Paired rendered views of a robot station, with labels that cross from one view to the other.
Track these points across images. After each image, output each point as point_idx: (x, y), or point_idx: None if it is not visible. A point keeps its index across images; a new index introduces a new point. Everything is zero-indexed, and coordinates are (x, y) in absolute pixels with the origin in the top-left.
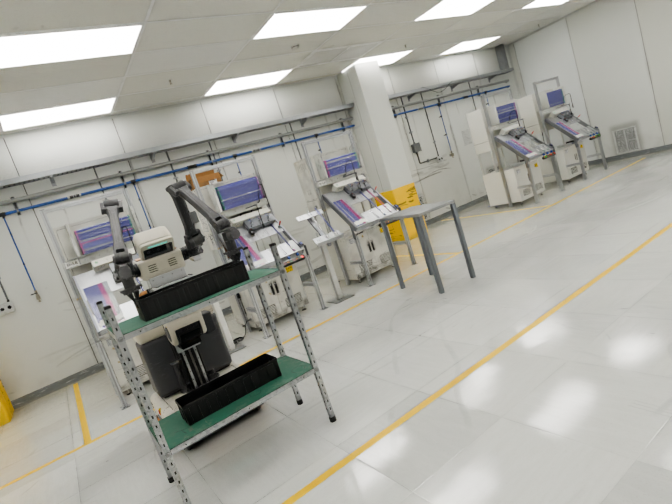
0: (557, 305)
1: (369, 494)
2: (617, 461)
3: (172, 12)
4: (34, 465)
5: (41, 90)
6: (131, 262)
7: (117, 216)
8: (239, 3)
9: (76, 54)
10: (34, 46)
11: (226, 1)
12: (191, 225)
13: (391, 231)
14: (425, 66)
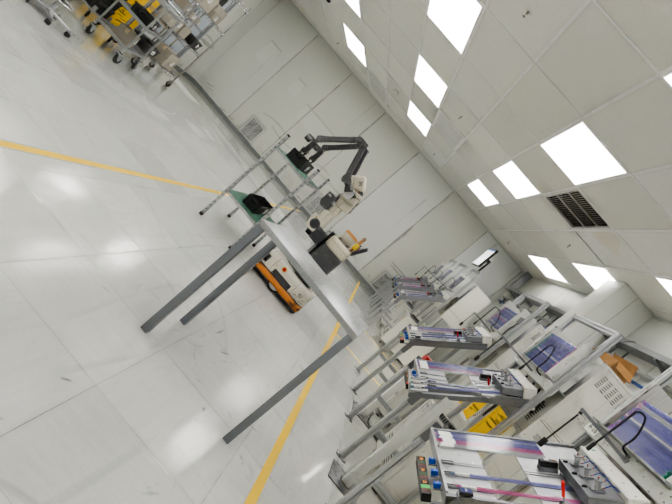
0: (56, 157)
1: (164, 161)
2: (78, 88)
3: (580, 99)
4: (343, 333)
5: (639, 235)
6: (320, 148)
7: (349, 144)
8: (604, 69)
9: (594, 169)
10: (565, 154)
11: (591, 70)
12: (349, 166)
13: None
14: None
